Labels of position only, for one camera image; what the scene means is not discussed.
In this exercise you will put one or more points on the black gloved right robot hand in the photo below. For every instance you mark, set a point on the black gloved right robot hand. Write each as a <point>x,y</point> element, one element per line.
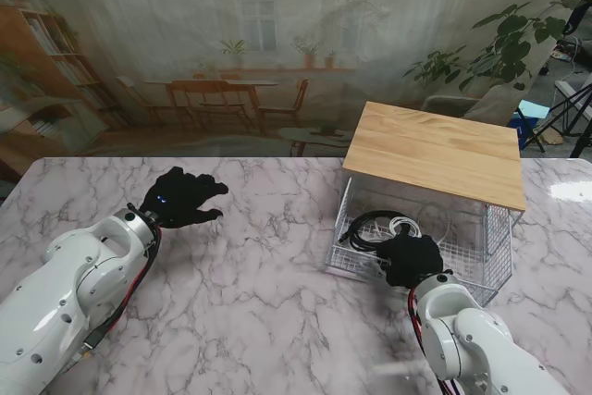
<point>411,258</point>

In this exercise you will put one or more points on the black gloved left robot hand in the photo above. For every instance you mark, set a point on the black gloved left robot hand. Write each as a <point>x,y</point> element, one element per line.
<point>180,201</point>

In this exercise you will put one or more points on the white mesh drawer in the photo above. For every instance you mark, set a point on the white mesh drawer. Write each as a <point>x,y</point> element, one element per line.
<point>351,265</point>

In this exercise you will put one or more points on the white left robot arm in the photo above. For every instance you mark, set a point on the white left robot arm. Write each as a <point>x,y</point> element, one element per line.
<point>65,302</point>

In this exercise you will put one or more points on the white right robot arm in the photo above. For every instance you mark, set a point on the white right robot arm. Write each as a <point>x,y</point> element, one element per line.
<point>472,344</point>

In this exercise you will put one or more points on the printed cafe scene backdrop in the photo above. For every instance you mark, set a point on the printed cafe scene backdrop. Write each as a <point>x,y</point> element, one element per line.
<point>185,43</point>

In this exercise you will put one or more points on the blue storage crate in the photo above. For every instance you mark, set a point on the blue storage crate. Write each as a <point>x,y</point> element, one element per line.
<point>522,127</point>

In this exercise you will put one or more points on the black tripod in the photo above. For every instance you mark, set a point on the black tripod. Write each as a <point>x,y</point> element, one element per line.
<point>581,138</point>

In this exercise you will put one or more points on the person in background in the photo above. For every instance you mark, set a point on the person in background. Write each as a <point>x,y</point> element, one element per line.
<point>575,16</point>

